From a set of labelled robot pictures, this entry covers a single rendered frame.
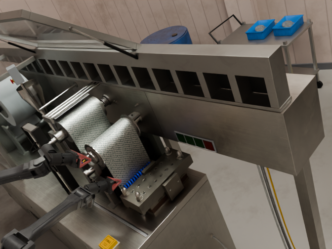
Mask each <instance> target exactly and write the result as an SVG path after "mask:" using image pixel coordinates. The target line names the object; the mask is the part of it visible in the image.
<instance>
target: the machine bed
mask: <svg viewBox="0 0 332 249"><path fill-rule="evenodd" d="M66 167H67V168H68V170H69V171H70V173H71V174H72V176H73V177H74V179H75V180H76V181H77V183H78V184H79V186H82V187H83V188H84V185H86V184H89V181H88V180H87V178H86V177H85V176H84V174H83V172H82V171H81V169H80V168H73V167H71V166H69V165H66ZM186 172H187V176H188V177H189V179H188V180H187V181H186V182H185V183H184V184H183V187H184V188H183V190H182V191H181V192H180V193H179V194H178V195H177V196H176V197H175V198H174V199H173V200H172V201H171V200H169V201H168V202H167V203H166V204H165V205H164V206H163V207H162V208H161V209H160V210H159V211H158V212H157V214H156V215H153V214H151V213H149V212H146V214H145V215H144V216H141V215H140V213H139V212H137V211H136V210H134V209H132V208H131V209H129V208H127V207H125V205H124V204H123V202H122V201H121V203H120V204H119V205H118V206H117V207H116V208H115V209H111V208H110V207H108V205H109V204H110V203H111V202H110V200H109V198H108V197H107V195H106V194H105V192H101V193H97V194H95V199H94V201H95V202H97V203H98V204H100V205H102V206H103V207H105V208H106V209H108V210H110V211H111V212H113V213H115V214H116V215H118V216H120V217H121V218H123V219H124V220H126V221H128V222H129V223H131V224H133V225H134V226H136V227H138V228H139V229H141V230H143V231H144V232H146V233H148V236H147V237H146V238H145V237H144V236H142V235H141V234H139V233H137V232H136V231H134V230H132V229H131V228H129V227H128V226H126V225H124V224H123V223H121V222H120V221H118V220H116V219H115V218H113V217H112V216H110V215H109V214H107V213H105V212H104V211H102V210H101V209H99V208H97V207H96V206H94V205H93V207H91V208H87V209H85V208H83V207H82V208H78V209H77V210H75V211H73V212H71V213H69V214H68V215H67V216H65V217H64V218H63V219H61V220H60V221H59V222H58V223H59V224H60V225H61V226H63V227H64V228H65V229H66V230H68V231H69V232H70V233H71V234H73V235H74V236H75V237H76V238H78V239H79V240H80V241H81V242H83V243H84V244H85V245H86V246H88V247H89V248H90V249H99V244H100V243H101V242H102V241H103V240H104V239H105V238H106V237H107V236H108V235H110V236H112V237H113V238H114V239H116V240H117V241H119V242H120V243H119V244H118V245H117V246H116V247H115V248H114V249H146V248H147V247H148V246H149V245H150V244H151V242H152V241H153V240H154V239H155V238H156V237H157V236H158V235H159V234H160V233H161V232H162V230H163V229H164V228H165V227H166V226H167V225H168V224H169V223H170V221H171V220H172V219H173V218H174V217H175V216H176V215H177V214H178V212H179V211H180V210H181V209H182V208H183V207H184V206H185V205H186V203H187V202H188V201H189V200H190V199H191V198H192V197H193V195H194V194H195V193H196V192H197V191H198V190H199V189H200V188H201V186H202V185H203V184H204V183H205V182H206V181H207V180H208V177H207V175H206V174H205V173H202V172H199V171H196V170H194V169H191V168H187V169H186ZM9 184H10V185H11V186H13V187H14V188H15V189H16V190H18V191H19V192H20V193H21V194H23V195H24V196H25V197H26V198H28V199H29V200H30V201H31V202H33V203H34V204H35V205H36V206H38V207H39V208H40V209H41V210H43V211H44V212H45V213H48V212H49V211H51V210H52V209H53V208H55V207H56V206H57V205H59V204H60V203H62V202H63V201H64V200H65V199H66V198H67V196H68V194H67V192H66V191H65V190H64V188H62V185H61V184H60V183H59V181H58V180H57V178H56V177H55V176H54V174H53V173H52V172H50V173H48V175H46V176H44V177H40V178H36V179H34V178H31V179H23V180H17V181H13V182H10V183H9Z"/></svg>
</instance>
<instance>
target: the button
mask: <svg viewBox="0 0 332 249"><path fill-rule="evenodd" d="M117 243H118V242H117V240H115V239H114V238H113V237H111V236H110V235H108V236H107V237H106V238H105V239H104V240H103V241H102V242H101V243H100V244H99V247H100V248H101V249H113V248H114V246H115V245H116V244H117Z"/></svg>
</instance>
